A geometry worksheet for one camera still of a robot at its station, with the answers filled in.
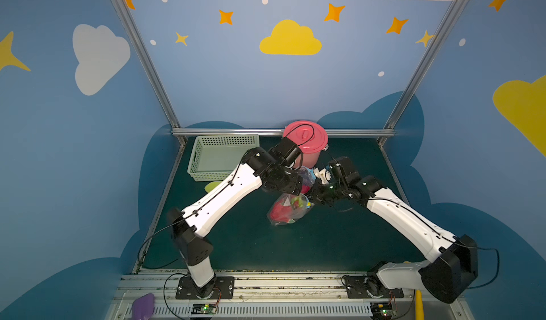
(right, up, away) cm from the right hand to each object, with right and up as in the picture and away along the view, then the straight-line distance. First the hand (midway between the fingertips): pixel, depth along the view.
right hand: (305, 194), depth 76 cm
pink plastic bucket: (+5, +13, +25) cm, 29 cm away
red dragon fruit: (-8, -8, +8) cm, 14 cm away
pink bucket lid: (+6, +23, +22) cm, 33 cm away
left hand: (-3, +3, -4) cm, 6 cm away
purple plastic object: (-56, -37, -6) cm, 67 cm away
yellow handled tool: (+37, -36, -6) cm, 52 cm away
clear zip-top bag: (+1, +6, 0) cm, 7 cm away
